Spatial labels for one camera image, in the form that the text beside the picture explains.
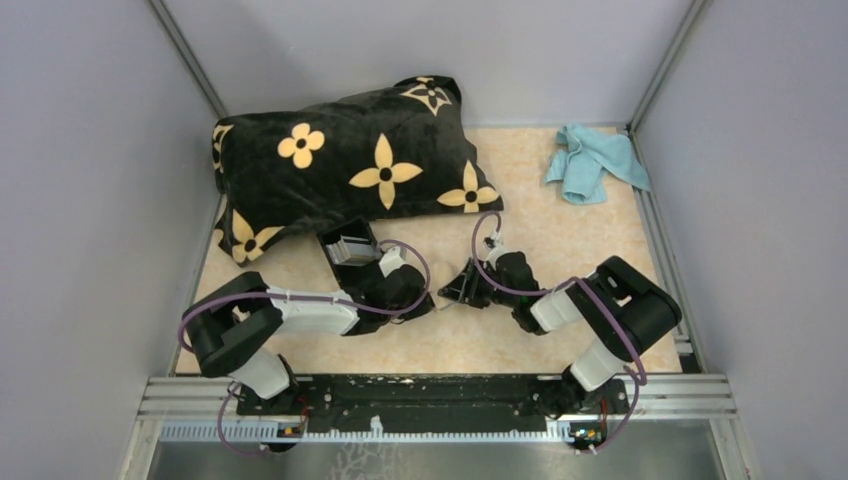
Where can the black pillow with cream flowers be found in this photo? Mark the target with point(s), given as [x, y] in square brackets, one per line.
[391, 153]

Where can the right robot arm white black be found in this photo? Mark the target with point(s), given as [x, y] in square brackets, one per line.
[626, 311]

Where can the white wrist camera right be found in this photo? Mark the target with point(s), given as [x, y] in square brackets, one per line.
[495, 249]

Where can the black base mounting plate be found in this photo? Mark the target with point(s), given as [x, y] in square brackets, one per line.
[421, 404]

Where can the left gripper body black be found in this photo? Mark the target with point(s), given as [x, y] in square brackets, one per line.
[420, 310]

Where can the stack of cards in holder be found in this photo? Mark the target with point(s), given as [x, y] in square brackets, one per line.
[352, 251]

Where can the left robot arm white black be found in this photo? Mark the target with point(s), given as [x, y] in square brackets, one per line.
[227, 331]

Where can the black card holder box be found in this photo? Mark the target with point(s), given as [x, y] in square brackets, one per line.
[348, 277]

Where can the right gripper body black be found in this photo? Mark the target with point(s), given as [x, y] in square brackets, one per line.
[487, 292]

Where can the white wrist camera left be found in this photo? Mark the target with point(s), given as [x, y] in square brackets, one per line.
[392, 260]

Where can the light blue towel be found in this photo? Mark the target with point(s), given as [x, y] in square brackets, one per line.
[585, 157]

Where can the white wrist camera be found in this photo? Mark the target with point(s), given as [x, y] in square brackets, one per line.
[392, 260]
[495, 249]

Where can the aluminium frame rail front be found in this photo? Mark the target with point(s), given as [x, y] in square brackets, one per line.
[196, 408]

